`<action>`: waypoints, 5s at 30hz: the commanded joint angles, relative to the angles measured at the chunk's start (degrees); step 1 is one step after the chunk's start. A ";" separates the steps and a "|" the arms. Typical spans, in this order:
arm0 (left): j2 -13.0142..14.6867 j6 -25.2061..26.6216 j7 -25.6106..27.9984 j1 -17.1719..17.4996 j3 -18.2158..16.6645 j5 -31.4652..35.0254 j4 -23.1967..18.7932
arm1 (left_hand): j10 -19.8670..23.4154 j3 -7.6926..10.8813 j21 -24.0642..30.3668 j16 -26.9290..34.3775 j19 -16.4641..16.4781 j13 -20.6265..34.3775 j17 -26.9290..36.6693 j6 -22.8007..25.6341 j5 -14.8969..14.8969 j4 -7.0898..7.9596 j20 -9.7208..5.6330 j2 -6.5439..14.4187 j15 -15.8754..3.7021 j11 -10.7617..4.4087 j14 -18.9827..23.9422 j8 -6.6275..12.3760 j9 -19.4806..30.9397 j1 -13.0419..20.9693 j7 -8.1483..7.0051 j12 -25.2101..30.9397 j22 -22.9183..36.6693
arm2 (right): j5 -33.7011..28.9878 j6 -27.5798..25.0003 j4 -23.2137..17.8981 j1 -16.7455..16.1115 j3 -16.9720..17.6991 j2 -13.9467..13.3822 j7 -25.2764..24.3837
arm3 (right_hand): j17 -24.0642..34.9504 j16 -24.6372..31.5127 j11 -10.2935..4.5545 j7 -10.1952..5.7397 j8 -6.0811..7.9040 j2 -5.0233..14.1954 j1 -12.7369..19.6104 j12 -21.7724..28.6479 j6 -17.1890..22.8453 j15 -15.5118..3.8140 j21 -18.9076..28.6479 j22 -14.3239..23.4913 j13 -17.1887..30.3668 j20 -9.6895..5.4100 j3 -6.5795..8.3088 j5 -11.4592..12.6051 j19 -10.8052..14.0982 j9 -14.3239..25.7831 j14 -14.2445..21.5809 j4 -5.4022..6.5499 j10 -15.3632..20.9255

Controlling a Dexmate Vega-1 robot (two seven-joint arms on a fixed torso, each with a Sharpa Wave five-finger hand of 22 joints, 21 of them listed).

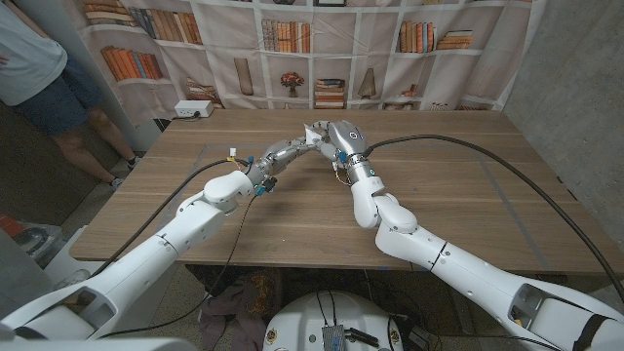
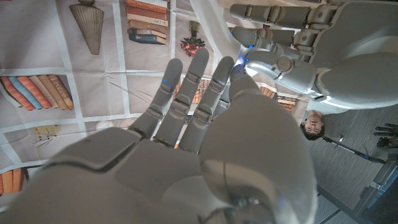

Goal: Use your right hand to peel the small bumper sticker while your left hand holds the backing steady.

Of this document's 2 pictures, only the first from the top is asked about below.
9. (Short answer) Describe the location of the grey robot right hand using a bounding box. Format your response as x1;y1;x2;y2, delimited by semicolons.
306;119;376;179

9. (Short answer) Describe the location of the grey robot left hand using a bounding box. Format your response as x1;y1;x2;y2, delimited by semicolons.
248;136;323;195

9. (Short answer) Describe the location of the white sticker backing sheet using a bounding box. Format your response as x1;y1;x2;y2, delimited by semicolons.
302;122;323;146

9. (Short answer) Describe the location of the printed bookshelf backdrop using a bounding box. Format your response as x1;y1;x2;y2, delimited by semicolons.
60;0;547;129

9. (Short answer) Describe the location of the white power strip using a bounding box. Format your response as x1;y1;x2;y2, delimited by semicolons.
174;99;215;119

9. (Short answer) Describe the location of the crumpled purple brown cloth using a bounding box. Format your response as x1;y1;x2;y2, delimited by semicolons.
197;270;284;351

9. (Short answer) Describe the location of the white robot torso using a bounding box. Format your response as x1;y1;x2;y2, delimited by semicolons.
262;291;405;351

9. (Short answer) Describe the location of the grey finned electronics module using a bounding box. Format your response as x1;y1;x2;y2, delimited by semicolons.
321;325;347;351

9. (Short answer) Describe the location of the grey table leg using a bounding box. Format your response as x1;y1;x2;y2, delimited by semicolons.
448;296;477;335

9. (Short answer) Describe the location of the clear plastic bag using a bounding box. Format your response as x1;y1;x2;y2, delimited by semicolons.
10;221;67;267

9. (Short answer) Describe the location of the person in blue shorts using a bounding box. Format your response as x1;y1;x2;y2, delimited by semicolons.
0;0;142;190

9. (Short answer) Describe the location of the person in grey trousers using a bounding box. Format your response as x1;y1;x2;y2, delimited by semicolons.
0;228;50;318

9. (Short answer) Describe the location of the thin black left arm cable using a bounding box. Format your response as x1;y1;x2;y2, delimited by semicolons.
97;194;259;340

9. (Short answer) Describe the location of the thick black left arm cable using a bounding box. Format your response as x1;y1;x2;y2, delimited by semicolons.
90;158;253;279

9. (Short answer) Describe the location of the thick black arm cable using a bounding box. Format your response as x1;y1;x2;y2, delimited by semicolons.
363;134;624;303
90;158;253;279

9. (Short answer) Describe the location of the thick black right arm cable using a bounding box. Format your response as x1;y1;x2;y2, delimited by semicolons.
363;134;624;303

